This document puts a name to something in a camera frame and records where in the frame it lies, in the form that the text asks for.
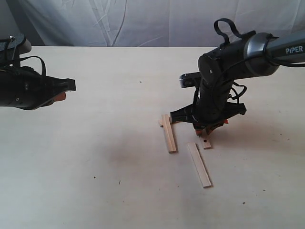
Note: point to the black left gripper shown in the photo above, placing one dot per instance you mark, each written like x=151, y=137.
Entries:
x=28, y=90

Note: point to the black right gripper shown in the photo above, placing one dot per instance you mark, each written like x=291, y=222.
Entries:
x=212, y=105

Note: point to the plain wooden stick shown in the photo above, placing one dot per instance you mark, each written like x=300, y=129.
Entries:
x=160, y=123

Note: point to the grooved wooden stick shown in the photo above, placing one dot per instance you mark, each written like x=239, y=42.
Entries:
x=170, y=142

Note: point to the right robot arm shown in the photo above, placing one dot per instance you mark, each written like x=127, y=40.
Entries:
x=254, y=56

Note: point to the white backdrop cloth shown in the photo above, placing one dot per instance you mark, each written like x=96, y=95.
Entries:
x=144, y=23

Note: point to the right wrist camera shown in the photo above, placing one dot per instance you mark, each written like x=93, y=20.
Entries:
x=190, y=80

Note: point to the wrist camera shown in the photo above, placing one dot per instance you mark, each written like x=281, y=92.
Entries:
x=190, y=80
x=11, y=48

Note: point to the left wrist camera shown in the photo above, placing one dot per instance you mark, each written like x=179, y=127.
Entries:
x=11, y=48

